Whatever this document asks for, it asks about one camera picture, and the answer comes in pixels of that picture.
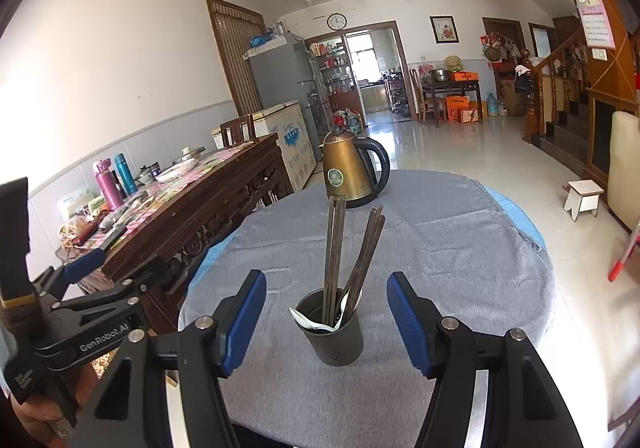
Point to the metal pot with lid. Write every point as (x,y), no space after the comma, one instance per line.
(189,153)

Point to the grey refrigerator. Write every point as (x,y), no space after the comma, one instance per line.
(280,72)

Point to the bronze electric kettle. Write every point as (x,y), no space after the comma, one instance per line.
(340,162)

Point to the metal basin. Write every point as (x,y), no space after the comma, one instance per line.
(439,75)

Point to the brown door curtain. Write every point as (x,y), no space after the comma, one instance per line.
(235,57)

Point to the glass bottle shelf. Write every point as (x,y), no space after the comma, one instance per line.
(330,72)

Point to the dark wooden side table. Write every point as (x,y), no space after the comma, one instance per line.
(452,86)

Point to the white chest freezer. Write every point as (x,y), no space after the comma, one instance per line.
(295,142)

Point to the white wall switch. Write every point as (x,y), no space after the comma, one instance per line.
(599,55)

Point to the blue water jug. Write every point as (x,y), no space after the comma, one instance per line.
(493,105)

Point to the blue table cover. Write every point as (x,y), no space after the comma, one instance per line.
(520,223)

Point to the tall orange box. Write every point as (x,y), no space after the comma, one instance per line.
(457,106)

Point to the orange printed box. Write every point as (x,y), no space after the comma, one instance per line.
(470,116)

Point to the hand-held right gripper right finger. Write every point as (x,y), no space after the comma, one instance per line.
(410,323)

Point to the slatted wooden chair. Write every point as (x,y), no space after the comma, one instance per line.
(422,102)

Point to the cream sofa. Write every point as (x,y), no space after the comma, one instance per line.
(625,162)

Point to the framed wall picture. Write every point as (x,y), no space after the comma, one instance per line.
(444,29)

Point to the dark metal utensil holder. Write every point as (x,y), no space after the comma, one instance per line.
(335,348)

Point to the pink thermos bottle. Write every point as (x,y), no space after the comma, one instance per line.
(107,185)

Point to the green basket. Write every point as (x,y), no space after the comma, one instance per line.
(453,62)

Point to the red plastic chair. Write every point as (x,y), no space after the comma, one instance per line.
(625,258)

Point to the flat orange box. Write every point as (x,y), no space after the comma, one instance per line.
(464,76)

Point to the teal thermos bottle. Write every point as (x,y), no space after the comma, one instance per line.
(125,175)

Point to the white plate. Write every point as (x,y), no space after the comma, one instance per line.
(176,171)

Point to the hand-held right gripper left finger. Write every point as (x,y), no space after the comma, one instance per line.
(245,323)

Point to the grey tablecloth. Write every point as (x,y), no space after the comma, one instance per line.
(450,253)

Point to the person's left hand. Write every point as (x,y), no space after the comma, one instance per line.
(87,383)

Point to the dark wooden chair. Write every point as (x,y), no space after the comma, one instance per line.
(239,127)

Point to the pink wall calendar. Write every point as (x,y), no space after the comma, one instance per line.
(597,25)

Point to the dark wooden chopstick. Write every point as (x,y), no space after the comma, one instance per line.
(371,253)
(340,248)
(362,253)
(330,253)

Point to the small white stool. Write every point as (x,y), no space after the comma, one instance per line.
(586,188)

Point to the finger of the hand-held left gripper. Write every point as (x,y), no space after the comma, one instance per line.
(145,273)
(82,265)

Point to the carved wooden sideboard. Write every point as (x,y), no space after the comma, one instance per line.
(210,198)

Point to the wooden staircase railing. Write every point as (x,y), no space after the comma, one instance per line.
(550,87)

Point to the round wall clock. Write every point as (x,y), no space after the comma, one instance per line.
(337,21)

